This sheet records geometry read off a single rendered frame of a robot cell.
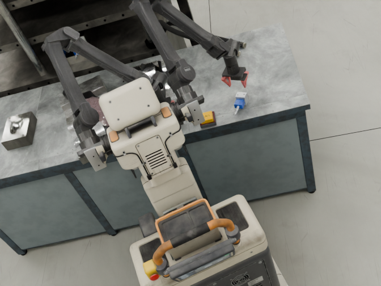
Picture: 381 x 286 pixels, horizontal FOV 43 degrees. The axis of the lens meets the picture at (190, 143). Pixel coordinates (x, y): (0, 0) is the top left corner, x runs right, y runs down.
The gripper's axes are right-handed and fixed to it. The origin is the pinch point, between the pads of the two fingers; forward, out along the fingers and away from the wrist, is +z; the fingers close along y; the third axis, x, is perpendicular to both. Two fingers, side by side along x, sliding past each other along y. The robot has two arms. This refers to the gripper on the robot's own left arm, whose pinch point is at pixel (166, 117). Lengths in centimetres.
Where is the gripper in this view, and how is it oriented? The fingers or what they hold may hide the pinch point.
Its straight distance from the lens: 235.6
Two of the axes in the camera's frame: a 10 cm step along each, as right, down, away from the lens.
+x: 0.5, 7.4, -6.8
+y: -9.6, 2.2, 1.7
